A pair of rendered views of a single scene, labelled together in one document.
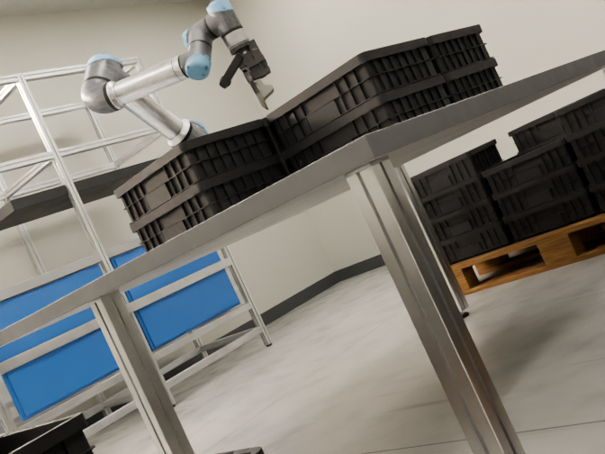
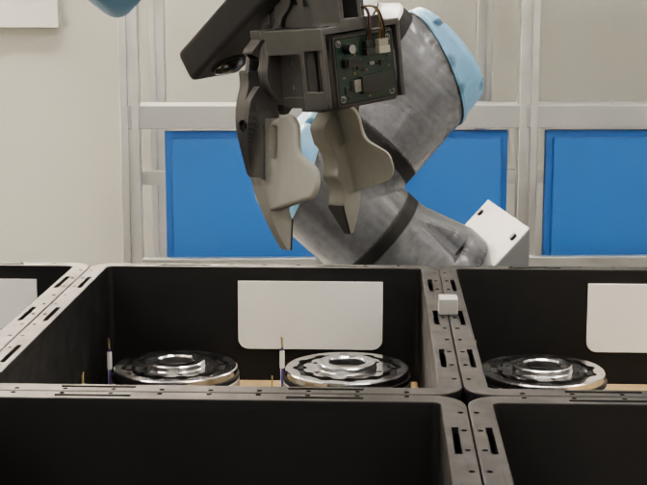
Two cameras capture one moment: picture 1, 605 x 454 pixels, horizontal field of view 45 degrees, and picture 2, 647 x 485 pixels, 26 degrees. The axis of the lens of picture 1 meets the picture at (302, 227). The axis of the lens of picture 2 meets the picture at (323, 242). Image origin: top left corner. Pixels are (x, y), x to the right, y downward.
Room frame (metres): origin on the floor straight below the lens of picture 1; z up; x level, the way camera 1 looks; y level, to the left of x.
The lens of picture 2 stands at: (1.66, -0.76, 1.16)
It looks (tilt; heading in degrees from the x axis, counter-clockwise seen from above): 10 degrees down; 46
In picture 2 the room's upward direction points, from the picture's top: straight up
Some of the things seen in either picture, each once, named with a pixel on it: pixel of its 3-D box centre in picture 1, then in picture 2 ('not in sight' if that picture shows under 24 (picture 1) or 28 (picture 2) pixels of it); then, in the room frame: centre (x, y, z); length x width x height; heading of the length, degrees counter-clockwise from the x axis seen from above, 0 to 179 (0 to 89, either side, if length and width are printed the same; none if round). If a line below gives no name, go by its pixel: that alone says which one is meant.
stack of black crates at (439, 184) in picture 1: (467, 204); not in sight; (3.44, -0.75, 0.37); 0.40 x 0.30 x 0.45; 48
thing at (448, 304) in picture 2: not in sight; (448, 304); (2.42, -0.10, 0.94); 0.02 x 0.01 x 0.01; 44
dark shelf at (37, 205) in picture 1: (87, 191); not in sight; (4.35, 1.06, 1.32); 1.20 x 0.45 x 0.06; 138
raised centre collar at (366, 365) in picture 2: not in sight; (347, 365); (2.44, 0.02, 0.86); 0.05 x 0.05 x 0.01
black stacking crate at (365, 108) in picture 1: (369, 133); not in sight; (2.02, -0.28, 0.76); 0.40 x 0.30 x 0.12; 44
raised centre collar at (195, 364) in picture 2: not in sight; (175, 363); (2.34, 0.13, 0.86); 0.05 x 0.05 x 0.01
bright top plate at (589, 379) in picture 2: not in sight; (541, 372); (2.55, -0.09, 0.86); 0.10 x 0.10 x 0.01
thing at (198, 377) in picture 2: not in sight; (175, 369); (2.34, 0.13, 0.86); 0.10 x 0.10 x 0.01
